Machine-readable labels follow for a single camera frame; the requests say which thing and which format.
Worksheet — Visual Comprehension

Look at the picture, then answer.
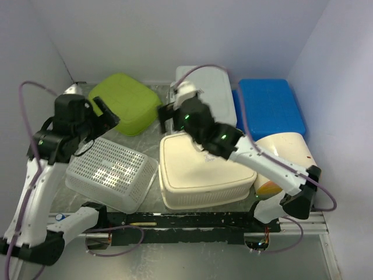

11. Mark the green basket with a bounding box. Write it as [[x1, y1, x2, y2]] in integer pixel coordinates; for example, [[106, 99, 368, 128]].
[[88, 73, 162, 137]]

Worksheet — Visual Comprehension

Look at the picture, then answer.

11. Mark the large white plastic container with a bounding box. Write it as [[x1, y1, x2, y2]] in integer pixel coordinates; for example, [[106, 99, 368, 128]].
[[175, 66, 237, 127]]

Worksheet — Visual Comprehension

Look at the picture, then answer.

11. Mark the white basket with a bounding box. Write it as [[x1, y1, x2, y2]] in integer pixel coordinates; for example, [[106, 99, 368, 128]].
[[65, 137, 159, 214]]

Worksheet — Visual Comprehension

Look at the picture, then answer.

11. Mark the cream perforated laundry basket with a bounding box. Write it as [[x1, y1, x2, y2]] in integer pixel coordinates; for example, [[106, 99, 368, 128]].
[[159, 133, 257, 210]]

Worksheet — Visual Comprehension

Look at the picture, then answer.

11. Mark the blue plastic container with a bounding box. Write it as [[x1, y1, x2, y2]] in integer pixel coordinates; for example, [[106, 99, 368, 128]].
[[232, 79, 306, 141]]

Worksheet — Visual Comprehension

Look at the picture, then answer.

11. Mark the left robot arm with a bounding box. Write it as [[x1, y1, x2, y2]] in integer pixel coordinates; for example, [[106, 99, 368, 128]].
[[1, 94, 119, 266]]

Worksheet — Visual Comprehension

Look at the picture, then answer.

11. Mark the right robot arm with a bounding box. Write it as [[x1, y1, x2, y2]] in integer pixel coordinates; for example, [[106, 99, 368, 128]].
[[157, 96, 321, 232]]

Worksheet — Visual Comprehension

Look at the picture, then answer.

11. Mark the wooden pencil on base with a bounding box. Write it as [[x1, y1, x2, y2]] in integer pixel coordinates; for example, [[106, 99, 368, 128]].
[[130, 222, 157, 227]]

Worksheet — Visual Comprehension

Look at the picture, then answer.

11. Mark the cream cylindrical stool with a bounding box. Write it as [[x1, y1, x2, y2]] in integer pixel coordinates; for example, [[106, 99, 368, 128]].
[[254, 132, 316, 198]]

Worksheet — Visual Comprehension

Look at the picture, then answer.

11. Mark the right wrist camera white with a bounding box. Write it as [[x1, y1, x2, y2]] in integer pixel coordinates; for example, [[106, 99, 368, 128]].
[[173, 80, 199, 110]]

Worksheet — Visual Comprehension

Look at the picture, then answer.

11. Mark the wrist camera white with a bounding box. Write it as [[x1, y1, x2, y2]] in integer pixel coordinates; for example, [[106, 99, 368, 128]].
[[64, 84, 83, 95], [173, 80, 199, 110]]

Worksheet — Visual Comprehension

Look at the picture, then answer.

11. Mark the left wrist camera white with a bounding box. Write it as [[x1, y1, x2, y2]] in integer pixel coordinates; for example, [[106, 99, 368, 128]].
[[64, 84, 83, 95]]

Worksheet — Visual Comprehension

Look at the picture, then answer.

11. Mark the aluminium rail frame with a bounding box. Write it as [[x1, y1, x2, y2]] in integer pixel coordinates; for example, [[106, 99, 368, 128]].
[[5, 84, 342, 280]]

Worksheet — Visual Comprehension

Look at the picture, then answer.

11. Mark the blue capacitor on rail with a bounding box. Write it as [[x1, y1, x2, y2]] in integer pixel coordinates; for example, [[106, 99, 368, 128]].
[[55, 213, 66, 222]]

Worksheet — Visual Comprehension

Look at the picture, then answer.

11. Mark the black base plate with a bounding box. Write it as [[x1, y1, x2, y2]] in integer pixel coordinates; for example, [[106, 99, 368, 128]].
[[95, 212, 280, 245]]

